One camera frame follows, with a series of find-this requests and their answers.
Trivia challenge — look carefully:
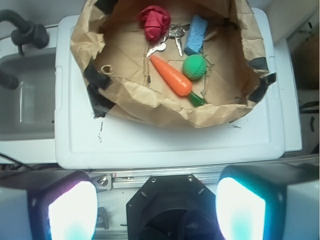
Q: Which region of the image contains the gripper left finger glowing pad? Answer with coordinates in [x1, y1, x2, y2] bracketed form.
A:
[27, 170, 98, 240]

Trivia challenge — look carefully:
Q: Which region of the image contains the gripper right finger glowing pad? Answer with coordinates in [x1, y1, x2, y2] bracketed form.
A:
[215, 164, 286, 240]

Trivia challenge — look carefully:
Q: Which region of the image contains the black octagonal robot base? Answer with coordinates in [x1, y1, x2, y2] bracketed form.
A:
[126, 174, 224, 240]

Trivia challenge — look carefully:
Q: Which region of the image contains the blue sponge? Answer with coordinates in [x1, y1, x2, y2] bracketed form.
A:
[183, 15, 208, 56]

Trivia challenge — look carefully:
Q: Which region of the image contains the white plastic bin lid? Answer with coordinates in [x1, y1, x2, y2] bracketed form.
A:
[54, 8, 286, 169]

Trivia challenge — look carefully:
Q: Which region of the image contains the orange toy carrot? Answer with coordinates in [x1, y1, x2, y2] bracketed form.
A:
[149, 55, 206, 107]

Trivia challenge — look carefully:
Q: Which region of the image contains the green ball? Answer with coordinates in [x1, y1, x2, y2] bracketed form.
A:
[182, 54, 207, 81]

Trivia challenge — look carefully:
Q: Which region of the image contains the brown paper bag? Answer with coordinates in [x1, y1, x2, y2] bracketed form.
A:
[70, 0, 273, 128]

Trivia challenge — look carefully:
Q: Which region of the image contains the wooden clothespin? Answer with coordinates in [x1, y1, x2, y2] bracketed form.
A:
[203, 31, 218, 42]

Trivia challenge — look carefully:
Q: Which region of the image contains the silver keys bunch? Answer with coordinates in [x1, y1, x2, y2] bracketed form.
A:
[145, 23, 191, 58]

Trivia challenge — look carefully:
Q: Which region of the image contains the red crumpled paper ball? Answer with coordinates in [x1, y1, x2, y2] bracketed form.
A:
[136, 5, 171, 44]

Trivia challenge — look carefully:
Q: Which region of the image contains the aluminium extrusion rail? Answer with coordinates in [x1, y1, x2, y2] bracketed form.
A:
[86, 153, 320, 192]

